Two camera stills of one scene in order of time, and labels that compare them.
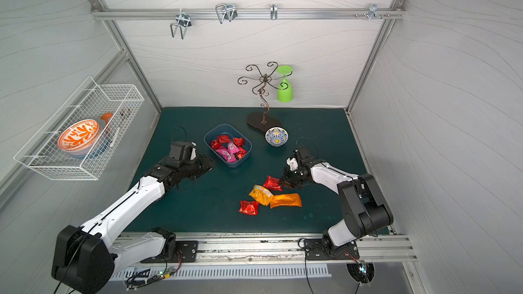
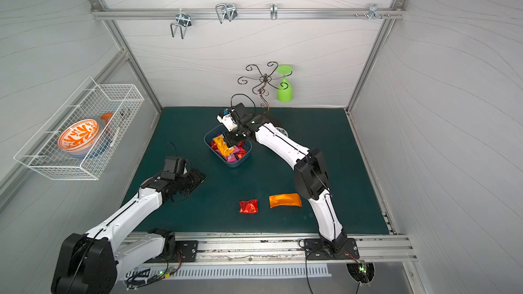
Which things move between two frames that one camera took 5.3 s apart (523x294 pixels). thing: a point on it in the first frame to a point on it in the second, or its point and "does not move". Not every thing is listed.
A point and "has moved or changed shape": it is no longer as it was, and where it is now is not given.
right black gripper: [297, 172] to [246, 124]
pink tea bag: [233, 148] has moved or changed shape
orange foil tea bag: [285, 199] does not move
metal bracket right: [372, 12] does not move
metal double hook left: [184, 21] does not move
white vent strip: [165, 273] does not move
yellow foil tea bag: [262, 194] to [224, 149]
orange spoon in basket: [106, 116] does not move
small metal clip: [274, 11] does not move
